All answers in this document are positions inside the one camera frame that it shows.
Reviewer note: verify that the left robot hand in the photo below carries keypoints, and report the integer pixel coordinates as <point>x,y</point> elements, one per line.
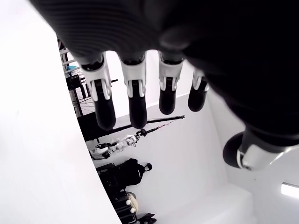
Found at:
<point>187,28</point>

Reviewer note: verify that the black gantry beam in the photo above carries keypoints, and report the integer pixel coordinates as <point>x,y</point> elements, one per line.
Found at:
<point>168,117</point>

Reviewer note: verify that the metal shelf rack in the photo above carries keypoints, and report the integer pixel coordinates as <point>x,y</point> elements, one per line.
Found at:
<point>74,88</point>

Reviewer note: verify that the black cabinet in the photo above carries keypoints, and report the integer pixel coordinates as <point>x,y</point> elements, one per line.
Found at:
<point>93,130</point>

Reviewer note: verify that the black backpack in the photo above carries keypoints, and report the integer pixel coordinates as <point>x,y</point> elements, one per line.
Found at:
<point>133,172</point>

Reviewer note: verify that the black equipment case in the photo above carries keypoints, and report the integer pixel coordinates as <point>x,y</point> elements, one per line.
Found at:
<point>107,176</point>

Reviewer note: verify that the rectangular ceiling light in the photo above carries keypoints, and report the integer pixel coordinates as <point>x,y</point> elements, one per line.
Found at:
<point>289,189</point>

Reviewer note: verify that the black suitcase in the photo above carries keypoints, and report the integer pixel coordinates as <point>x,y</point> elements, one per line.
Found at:
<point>121,210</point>

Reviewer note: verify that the black bundle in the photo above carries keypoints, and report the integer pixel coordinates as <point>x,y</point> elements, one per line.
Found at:
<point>147,219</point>

